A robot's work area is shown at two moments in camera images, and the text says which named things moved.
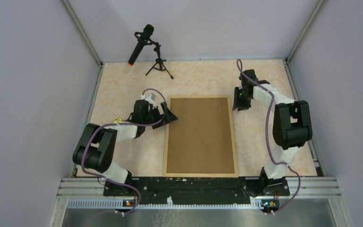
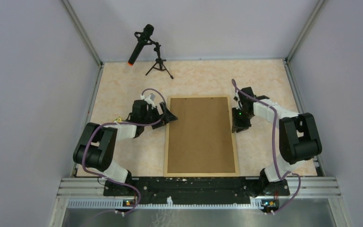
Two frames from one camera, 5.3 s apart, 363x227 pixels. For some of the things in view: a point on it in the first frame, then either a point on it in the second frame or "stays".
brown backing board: x=200 y=142 stays
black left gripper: x=168 y=117 stays
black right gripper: x=237 y=104 → x=237 y=126
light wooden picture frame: x=201 y=143 stays
